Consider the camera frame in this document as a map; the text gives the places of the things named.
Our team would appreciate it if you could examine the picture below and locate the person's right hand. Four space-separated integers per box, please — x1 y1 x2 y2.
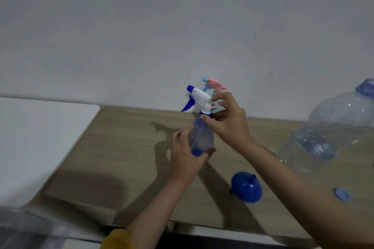
200 92 255 149

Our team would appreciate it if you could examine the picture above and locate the large clear water jug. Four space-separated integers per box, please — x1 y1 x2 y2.
277 78 374 189

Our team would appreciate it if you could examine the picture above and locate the pink light-blue spray bottle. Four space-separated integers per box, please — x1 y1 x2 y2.
202 77 228 114

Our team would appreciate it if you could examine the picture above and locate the person's right forearm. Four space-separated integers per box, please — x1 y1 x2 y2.
242 137 374 249

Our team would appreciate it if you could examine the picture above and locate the blue jug cap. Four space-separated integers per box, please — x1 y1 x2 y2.
334 188 353 202

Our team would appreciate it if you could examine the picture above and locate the white blue trigger spray head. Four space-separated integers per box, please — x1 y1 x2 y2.
181 85 214 116

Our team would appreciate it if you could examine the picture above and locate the clear blue spray bottle body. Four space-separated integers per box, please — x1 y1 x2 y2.
188 114 214 157

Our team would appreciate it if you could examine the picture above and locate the white table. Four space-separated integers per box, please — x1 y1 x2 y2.
0 97 101 208

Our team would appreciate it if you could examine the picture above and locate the person's left forearm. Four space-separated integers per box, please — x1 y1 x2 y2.
126 171 203 249

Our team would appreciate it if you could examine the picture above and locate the yellow sleeve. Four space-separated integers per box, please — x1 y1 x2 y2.
100 228 135 249

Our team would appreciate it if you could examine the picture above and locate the blue plastic funnel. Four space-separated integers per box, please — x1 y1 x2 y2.
230 171 263 204

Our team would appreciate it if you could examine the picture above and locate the person's left hand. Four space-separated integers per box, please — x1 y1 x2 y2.
170 127 217 183

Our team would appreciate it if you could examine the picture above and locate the clear plastic bag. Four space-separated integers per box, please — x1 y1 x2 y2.
0 205 103 249

